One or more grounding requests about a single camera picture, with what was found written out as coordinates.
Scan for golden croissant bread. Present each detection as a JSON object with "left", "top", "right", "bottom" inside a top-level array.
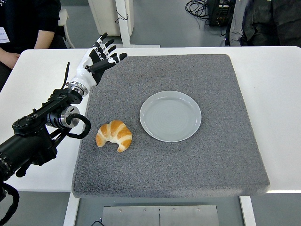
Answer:
[{"left": 95, "top": 120, "right": 133, "bottom": 153}]

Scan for black equipment box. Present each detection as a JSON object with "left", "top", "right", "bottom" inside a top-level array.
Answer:
[{"left": 208, "top": 0, "right": 237, "bottom": 27}]

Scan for round grey plate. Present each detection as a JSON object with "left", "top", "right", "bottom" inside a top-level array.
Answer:
[{"left": 139, "top": 90, "right": 202, "bottom": 143}]

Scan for white office chair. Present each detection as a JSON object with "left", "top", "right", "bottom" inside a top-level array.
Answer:
[{"left": 57, "top": 9, "right": 76, "bottom": 49}]

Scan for grey metal plate with screws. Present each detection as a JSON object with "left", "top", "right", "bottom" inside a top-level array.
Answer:
[{"left": 102, "top": 205, "right": 220, "bottom": 226}]

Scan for grey fabric mat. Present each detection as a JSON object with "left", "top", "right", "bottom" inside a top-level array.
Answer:
[{"left": 71, "top": 54, "right": 270, "bottom": 198}]

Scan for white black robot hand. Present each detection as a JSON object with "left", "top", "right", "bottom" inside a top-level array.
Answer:
[{"left": 69, "top": 32, "right": 128, "bottom": 89}]

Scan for seated person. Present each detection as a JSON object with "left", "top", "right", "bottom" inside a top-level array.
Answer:
[{"left": 0, "top": 0, "right": 71, "bottom": 93}]

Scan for white name badge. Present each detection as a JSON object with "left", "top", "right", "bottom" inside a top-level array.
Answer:
[{"left": 0, "top": 26, "right": 10, "bottom": 44}]

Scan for black floor cables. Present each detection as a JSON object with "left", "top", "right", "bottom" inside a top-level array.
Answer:
[{"left": 185, "top": 0, "right": 210, "bottom": 26}]

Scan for white table leg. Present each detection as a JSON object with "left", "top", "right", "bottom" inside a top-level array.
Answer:
[
  {"left": 239, "top": 195, "right": 257, "bottom": 226},
  {"left": 63, "top": 197, "right": 80, "bottom": 226}
]

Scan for standing person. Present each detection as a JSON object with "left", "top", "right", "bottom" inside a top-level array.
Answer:
[{"left": 225, "top": 0, "right": 301, "bottom": 47}]

